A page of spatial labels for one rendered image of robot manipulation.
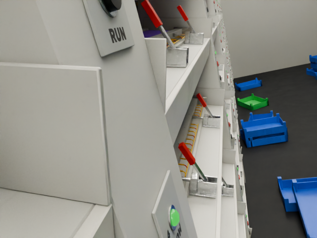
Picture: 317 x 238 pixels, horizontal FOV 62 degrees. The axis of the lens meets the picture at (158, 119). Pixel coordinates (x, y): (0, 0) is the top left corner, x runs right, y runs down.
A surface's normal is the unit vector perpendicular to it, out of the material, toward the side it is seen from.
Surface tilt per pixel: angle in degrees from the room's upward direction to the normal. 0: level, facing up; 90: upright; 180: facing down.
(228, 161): 90
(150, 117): 90
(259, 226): 0
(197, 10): 90
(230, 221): 15
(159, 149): 90
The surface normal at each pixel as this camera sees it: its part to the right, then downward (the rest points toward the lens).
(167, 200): 0.94, -0.16
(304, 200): -0.31, -0.77
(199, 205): 0.00, -0.93
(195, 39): -0.23, 0.36
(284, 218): -0.25, -0.92
